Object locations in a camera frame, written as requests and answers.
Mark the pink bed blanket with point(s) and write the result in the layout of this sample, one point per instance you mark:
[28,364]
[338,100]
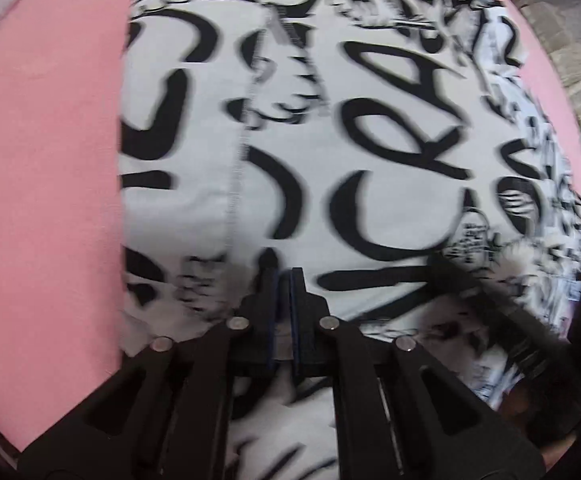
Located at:
[45,160]

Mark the white black printed garment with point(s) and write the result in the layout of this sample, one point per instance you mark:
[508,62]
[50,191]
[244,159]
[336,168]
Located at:
[370,160]

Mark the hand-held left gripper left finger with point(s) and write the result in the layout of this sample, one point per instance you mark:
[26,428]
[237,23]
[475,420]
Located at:
[270,312]

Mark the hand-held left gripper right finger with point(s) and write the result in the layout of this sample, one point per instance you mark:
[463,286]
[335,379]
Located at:
[296,312]

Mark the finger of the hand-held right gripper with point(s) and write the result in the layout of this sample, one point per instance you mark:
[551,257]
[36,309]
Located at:
[500,305]

